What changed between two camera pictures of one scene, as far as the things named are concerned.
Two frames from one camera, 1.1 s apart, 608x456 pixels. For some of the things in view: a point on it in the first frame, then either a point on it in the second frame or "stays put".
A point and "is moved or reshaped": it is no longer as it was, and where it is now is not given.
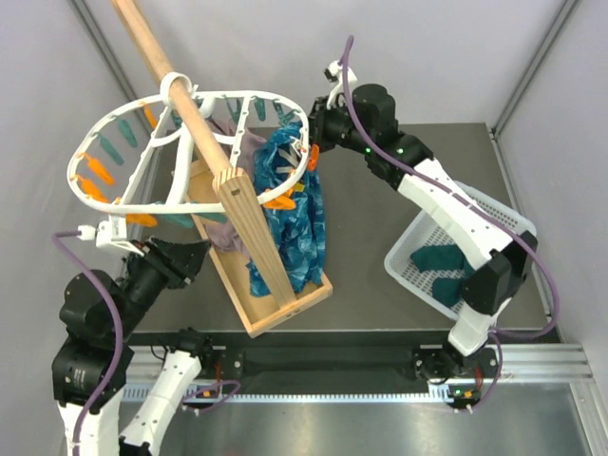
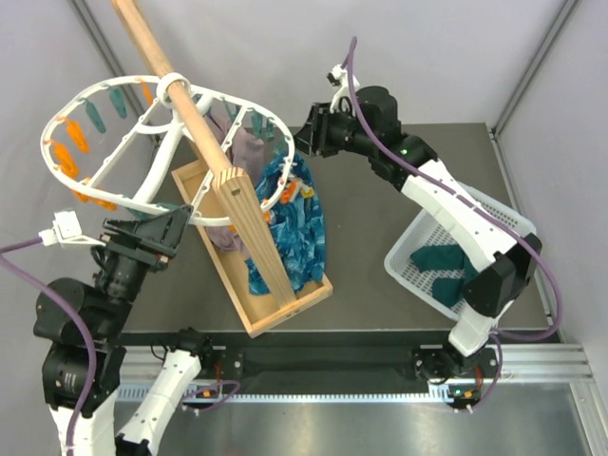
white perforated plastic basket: x=427 y=231 stays put
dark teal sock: x=441 y=257 stays put
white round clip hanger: x=109 y=110 is moved or reshaped
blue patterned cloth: x=288 y=187 is moved or reshaped
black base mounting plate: x=288 y=358 stays put
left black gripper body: x=175 y=271 to x=127 y=246
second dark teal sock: x=447 y=290 stays put
